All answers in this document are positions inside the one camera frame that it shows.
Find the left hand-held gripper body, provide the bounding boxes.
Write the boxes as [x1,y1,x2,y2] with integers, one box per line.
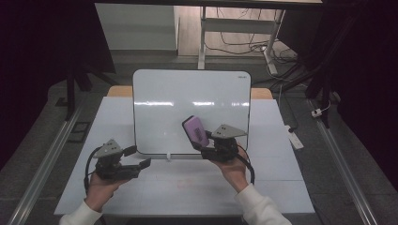
[92,139,143,182]

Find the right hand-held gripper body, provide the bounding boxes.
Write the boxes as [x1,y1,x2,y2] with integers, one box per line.
[200,124,249,163]

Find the purple whiteboard eraser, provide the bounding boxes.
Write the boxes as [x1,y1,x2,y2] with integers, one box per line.
[181,115,210,148]

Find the white whiteboard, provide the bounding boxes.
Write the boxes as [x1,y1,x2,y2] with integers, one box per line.
[131,68,253,157]

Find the person's left hand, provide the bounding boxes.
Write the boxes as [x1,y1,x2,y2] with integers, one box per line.
[84,172,128,214]

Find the person's right hand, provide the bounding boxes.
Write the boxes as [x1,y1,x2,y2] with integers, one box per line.
[215,144,250,194]

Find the white table mat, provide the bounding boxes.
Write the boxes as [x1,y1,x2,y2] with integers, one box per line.
[54,96,315,218]

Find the black metal stand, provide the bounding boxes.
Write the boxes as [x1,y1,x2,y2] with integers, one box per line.
[55,62,116,121]

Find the black tripod stand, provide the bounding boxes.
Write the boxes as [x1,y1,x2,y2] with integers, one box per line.
[270,55,332,129]

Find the black curtain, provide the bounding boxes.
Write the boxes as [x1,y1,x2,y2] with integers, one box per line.
[278,0,398,188]
[0,0,116,170]

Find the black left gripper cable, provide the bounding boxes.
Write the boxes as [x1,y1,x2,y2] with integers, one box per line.
[84,145,102,195]

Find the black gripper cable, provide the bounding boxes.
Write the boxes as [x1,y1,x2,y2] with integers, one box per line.
[84,145,102,195]
[236,144,256,186]

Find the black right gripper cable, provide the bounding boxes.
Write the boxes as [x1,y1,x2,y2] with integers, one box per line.
[236,144,256,186]

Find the black floor frame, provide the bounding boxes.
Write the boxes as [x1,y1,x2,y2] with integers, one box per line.
[68,121,92,144]

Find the aluminium rail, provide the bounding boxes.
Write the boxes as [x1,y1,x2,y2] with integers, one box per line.
[8,104,83,225]
[308,99,378,225]

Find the black floor cables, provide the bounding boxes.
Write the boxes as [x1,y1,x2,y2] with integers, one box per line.
[205,7,299,65]

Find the white desk frame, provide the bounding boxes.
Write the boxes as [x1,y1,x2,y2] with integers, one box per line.
[197,6,286,76]

